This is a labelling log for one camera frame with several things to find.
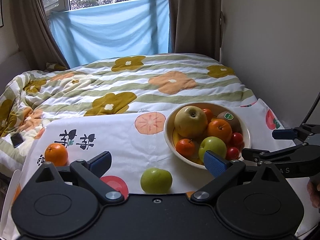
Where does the red cherry tomato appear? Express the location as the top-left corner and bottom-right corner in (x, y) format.
(227, 132), (244, 152)
(226, 147), (240, 160)

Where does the green apple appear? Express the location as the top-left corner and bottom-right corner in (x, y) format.
(199, 137), (227, 162)
(140, 167), (173, 194)

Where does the large orange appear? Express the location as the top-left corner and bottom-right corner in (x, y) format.
(207, 119), (233, 143)

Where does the yellow-green apple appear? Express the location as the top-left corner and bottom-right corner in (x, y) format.
(174, 106), (208, 139)

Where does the person's right hand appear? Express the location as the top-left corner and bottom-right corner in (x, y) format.
(307, 181), (320, 209)

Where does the orange at left edge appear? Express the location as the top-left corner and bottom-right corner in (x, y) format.
(44, 143), (68, 166)

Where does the brown kiwi with sticker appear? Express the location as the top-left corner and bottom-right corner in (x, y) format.
(216, 111), (242, 133)

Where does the white fruit print tablecloth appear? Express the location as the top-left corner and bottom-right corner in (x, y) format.
(0, 98), (320, 240)

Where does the cream duck print bowl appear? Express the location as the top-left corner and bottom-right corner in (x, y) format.
(164, 102), (252, 170)

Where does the black smartphone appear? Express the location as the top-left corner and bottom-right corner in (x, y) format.
(10, 133), (24, 148)

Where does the floral striped quilt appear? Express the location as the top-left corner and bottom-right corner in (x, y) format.
(1, 53), (257, 177)

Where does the brown left curtain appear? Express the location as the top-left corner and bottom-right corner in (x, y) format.
(10, 0), (69, 70)

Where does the brown curtain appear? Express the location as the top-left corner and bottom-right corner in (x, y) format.
(169, 0), (222, 60)
(10, 0), (69, 70)

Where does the brown right curtain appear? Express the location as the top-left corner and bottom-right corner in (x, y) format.
(169, 0), (222, 60)

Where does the light blue window cloth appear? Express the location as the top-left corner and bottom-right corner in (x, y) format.
(49, 0), (170, 68)

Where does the black cable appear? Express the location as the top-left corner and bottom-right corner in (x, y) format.
(301, 93), (320, 126)

